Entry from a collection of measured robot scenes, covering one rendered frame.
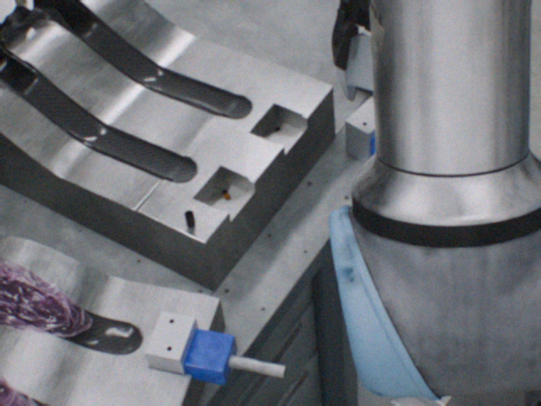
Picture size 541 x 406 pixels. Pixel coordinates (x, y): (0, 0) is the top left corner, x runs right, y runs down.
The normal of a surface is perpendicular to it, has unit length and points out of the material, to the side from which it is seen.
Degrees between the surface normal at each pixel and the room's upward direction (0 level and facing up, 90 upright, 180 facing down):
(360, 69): 76
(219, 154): 0
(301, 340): 90
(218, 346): 0
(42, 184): 90
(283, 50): 0
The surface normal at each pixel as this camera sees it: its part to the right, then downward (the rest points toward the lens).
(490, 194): 0.15, -0.39
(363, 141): -0.67, 0.61
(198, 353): -0.08, -0.63
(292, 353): 0.84, 0.38
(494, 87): 0.37, 0.33
